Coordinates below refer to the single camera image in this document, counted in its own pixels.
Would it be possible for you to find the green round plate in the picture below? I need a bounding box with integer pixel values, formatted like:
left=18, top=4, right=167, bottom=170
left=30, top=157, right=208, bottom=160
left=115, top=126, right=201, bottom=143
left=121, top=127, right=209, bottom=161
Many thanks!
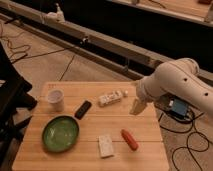
left=42, top=116, right=79, bottom=153

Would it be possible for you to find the black cable left floor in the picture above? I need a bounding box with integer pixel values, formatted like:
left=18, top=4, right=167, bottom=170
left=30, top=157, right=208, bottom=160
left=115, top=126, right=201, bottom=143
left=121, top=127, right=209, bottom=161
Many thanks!
left=0, top=19, right=81, bottom=82

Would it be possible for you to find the blue electronic box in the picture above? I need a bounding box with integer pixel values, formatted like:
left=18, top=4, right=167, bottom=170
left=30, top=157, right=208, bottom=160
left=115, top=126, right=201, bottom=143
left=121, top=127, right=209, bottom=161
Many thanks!
left=169, top=99, right=188, bottom=119

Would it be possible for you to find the black chair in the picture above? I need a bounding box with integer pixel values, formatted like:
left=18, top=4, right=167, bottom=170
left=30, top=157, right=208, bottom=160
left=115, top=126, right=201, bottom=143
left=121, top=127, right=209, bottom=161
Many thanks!
left=0, top=43, right=37, bottom=166

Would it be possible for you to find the white rectangular sponge block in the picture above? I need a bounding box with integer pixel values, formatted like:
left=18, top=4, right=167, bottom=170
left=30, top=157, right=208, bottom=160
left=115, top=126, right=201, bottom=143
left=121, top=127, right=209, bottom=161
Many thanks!
left=98, top=135, right=114, bottom=158

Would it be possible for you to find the black rectangular remote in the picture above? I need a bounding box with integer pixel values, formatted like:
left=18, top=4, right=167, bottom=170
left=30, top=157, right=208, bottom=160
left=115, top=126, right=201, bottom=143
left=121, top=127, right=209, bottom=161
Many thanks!
left=75, top=101, right=92, bottom=120

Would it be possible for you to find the red toy carrot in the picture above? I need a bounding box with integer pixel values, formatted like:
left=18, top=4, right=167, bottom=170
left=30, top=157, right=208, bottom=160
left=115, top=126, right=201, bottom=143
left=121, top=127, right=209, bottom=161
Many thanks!
left=121, top=129, right=138, bottom=151

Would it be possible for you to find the long metal rail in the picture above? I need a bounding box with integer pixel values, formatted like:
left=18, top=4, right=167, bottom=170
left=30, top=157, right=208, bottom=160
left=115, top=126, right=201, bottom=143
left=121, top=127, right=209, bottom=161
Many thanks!
left=0, top=0, right=213, bottom=84

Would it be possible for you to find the white clamp on rail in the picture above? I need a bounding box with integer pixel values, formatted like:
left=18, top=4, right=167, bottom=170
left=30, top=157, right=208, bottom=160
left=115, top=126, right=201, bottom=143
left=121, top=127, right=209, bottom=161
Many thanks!
left=45, top=3, right=65, bottom=22

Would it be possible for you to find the white ceramic cup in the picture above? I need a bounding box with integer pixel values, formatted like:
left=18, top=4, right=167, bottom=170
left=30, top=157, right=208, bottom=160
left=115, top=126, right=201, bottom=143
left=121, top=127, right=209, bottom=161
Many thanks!
left=46, top=89, right=64, bottom=112

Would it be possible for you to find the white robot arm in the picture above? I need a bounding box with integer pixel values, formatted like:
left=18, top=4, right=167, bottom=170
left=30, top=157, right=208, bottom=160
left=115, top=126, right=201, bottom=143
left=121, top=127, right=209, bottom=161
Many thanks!
left=130, top=58, right=213, bottom=115

